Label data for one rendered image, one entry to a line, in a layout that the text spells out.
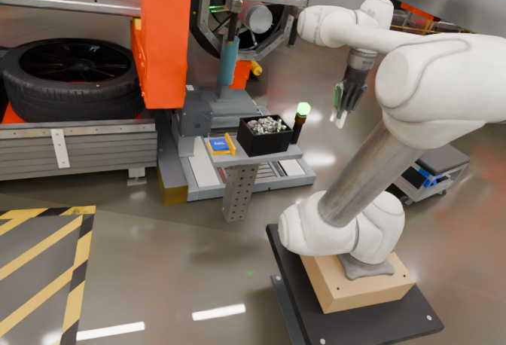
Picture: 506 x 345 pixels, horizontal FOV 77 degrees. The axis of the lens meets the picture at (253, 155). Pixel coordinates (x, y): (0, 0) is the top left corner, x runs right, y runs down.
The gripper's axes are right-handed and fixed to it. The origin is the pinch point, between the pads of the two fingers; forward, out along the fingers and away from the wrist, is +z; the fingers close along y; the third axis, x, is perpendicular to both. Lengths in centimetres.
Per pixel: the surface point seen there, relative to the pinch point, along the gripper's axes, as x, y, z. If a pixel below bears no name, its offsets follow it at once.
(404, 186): 27, 77, 63
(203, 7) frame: 81, -44, -17
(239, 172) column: 15, -32, 37
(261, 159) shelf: 12.1, -23.9, 27.6
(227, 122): 89, -25, 55
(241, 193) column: 16, -30, 51
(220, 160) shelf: 10, -42, 26
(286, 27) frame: 89, 4, -9
